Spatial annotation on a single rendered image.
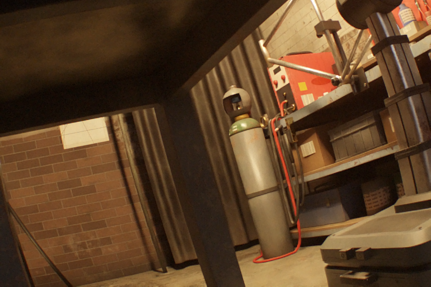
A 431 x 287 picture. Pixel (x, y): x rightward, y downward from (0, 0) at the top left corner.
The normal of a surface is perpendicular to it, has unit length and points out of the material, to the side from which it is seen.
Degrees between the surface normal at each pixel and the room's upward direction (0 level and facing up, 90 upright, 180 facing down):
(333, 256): 90
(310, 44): 90
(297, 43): 90
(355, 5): 112
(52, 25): 180
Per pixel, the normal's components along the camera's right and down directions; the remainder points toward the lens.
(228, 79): -0.37, -0.07
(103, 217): 0.38, -0.27
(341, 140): -0.88, 0.17
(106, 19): 0.27, 0.95
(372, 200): -0.67, 0.06
